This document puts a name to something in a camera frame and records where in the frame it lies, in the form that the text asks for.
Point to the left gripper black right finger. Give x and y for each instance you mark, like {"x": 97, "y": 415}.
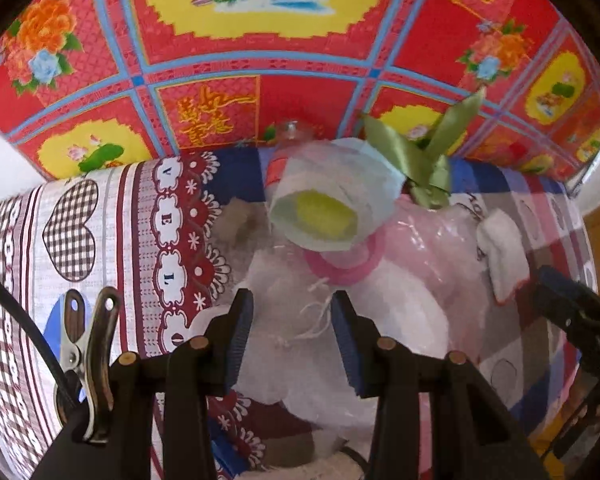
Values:
{"x": 440, "y": 408}

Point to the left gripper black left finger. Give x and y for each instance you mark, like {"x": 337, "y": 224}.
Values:
{"x": 204, "y": 366}

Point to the white tissue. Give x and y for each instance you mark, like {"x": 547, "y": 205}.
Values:
{"x": 499, "y": 238}

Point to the silver spring clamp left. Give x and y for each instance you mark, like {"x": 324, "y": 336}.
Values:
{"x": 84, "y": 356}

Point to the clear plastic packaging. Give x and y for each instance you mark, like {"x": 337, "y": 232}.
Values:
{"x": 423, "y": 287}

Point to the smartphone on bed corner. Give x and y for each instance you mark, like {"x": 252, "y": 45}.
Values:
{"x": 577, "y": 182}

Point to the patchwork heart bed sheet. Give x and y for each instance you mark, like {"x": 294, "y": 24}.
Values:
{"x": 528, "y": 363}

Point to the green satin ribbon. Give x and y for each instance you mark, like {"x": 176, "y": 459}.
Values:
{"x": 425, "y": 165}

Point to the small clear bottle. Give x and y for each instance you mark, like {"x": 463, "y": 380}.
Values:
{"x": 289, "y": 136}

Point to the red floral headboard cloth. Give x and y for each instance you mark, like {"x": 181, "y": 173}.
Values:
{"x": 89, "y": 84}

